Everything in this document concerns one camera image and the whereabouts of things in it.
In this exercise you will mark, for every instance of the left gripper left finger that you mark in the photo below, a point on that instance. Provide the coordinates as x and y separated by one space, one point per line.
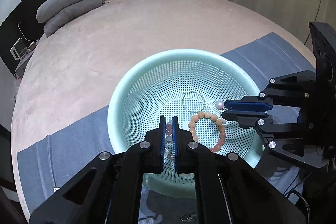
154 159

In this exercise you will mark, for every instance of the beige bed cover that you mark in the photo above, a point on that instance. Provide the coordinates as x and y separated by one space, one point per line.
75 71

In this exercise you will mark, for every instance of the white bedside device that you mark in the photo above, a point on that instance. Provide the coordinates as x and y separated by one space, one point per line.
19 50

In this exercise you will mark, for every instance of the mint green plastic basket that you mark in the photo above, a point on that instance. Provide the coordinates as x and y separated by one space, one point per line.
155 87

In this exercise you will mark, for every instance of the pearl drop earring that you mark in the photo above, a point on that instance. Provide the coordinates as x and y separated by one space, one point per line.
220 105

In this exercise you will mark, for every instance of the small silver charm earring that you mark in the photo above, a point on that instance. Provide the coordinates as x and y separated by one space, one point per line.
188 218

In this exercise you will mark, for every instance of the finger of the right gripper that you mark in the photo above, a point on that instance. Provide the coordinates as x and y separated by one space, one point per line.
249 103
245 119

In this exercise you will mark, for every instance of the lower grey pillow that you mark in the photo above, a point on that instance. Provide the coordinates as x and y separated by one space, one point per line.
70 13

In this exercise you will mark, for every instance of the small silver hoop earring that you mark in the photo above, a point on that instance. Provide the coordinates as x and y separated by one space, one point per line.
193 102

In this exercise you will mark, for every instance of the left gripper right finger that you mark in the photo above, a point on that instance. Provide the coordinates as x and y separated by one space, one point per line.
181 138

